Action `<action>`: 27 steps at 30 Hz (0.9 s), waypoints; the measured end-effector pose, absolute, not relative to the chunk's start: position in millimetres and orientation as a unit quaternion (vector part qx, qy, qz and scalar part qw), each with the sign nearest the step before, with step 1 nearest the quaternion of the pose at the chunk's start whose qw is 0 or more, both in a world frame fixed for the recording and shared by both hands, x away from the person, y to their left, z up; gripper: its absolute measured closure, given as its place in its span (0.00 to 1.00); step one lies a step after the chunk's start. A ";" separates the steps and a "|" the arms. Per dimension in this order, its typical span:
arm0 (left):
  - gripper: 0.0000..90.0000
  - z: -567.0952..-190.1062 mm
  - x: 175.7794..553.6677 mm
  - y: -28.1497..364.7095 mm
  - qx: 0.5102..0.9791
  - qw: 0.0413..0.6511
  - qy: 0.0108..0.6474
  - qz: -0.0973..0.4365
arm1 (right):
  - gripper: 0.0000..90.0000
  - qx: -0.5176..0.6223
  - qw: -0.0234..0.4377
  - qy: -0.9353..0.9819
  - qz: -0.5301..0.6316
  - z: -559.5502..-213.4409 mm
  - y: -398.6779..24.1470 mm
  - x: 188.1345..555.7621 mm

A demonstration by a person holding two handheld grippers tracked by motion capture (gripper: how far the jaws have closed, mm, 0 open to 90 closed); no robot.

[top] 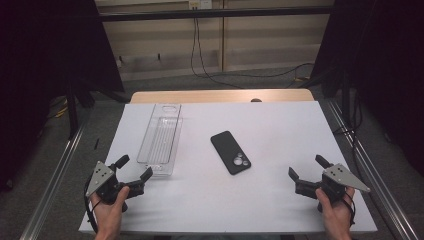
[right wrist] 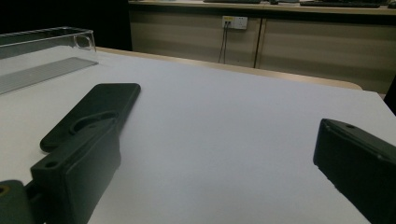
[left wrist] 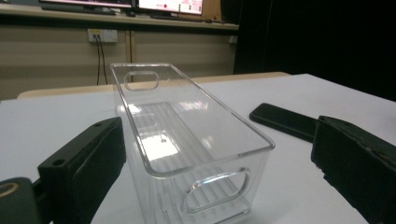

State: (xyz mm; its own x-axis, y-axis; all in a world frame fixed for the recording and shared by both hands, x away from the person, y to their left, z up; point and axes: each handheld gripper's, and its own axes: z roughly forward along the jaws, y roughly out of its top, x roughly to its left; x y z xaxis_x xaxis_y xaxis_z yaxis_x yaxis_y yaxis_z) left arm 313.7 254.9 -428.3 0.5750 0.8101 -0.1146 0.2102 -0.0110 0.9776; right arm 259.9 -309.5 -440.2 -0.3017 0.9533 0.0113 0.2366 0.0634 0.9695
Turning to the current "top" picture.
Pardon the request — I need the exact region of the hand-held gripper black cable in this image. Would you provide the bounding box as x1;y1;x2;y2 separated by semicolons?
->
83;179;101;234
343;190;357;228

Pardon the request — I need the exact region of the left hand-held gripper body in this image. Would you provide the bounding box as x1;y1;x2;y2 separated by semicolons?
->
85;160;146;213

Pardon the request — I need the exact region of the yellow floor cable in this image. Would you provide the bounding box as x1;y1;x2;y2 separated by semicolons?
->
48;96;70;120

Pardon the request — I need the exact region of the black horizontal bar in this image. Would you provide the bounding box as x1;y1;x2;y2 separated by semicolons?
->
98;5;334;23

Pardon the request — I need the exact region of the right hand-held gripper black cable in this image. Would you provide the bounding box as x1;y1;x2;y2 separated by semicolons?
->
343;190;357;228

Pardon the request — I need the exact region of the white table board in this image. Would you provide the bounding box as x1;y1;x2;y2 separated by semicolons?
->
78;100;378;234

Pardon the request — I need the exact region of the black wall cable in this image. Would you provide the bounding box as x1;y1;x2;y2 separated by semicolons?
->
194;18;315;80
190;18;246;90

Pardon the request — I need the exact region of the person's right hand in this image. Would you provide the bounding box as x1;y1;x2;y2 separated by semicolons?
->
314;187;356;235

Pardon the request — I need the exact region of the person's left hand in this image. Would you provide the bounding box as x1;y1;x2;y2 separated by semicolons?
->
89;185;131;235

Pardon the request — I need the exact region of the clear plastic packaging tray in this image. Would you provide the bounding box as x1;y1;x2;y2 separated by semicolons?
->
136;103;184;177

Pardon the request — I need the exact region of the dark curtain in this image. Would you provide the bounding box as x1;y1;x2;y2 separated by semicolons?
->
311;0;424;178
0;0;125;193

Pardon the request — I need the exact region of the black metal stand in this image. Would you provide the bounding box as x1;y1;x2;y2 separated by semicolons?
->
64;79;131;140
306;66;355;128

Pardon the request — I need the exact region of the metal floor rail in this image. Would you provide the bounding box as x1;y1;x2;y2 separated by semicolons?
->
19;123;88;240
326;99;421;240

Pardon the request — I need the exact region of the left hand-held gripper black cable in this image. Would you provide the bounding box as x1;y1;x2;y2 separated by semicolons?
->
83;179;101;234

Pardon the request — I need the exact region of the black phone case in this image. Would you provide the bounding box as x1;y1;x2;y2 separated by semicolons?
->
210;130;252;176

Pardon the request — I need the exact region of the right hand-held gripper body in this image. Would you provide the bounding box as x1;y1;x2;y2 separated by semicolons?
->
294;162;371;213

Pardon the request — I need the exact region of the white wall outlet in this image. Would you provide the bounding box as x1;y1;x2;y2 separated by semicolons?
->
188;0;213;10

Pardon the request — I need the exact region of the black floor cable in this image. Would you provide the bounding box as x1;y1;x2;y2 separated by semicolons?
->
333;93;365;181

